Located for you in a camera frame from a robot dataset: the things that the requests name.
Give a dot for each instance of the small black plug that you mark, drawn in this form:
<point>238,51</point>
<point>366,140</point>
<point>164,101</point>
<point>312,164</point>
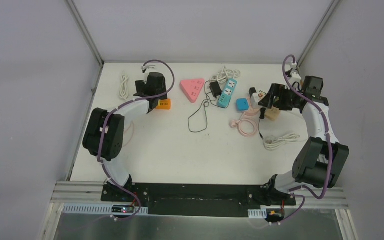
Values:
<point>252,91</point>

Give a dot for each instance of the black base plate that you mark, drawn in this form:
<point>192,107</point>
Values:
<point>207,200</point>

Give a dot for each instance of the beige plug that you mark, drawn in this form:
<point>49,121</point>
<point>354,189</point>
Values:
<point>272,114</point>

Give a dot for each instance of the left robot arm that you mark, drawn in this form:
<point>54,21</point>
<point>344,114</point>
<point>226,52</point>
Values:
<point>104,134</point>

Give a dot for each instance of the white cube socket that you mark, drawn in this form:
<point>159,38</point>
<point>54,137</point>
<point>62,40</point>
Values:
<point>256,97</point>

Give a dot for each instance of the orange power strip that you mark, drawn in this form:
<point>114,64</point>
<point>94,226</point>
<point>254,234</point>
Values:
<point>164,104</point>

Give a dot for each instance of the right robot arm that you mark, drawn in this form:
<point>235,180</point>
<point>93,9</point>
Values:
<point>319,164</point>

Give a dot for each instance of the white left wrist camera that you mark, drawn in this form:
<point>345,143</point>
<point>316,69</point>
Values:
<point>146,67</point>

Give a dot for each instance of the pink triangular power strip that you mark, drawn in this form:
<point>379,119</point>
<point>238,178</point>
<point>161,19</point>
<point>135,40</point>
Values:
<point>192,88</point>

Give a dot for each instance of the blue square plug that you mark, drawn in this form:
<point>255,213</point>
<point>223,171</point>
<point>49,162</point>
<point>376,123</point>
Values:
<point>242,104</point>

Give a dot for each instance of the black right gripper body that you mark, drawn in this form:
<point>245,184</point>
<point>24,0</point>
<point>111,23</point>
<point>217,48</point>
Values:
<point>287,100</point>

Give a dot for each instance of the teal power strip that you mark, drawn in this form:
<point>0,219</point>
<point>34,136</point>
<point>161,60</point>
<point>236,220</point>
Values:
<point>226,96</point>

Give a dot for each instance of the pink round cable reel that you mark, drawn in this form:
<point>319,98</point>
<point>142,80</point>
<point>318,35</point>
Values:
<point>246,124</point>

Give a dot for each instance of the black power adapter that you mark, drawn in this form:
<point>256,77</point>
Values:
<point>215,89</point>

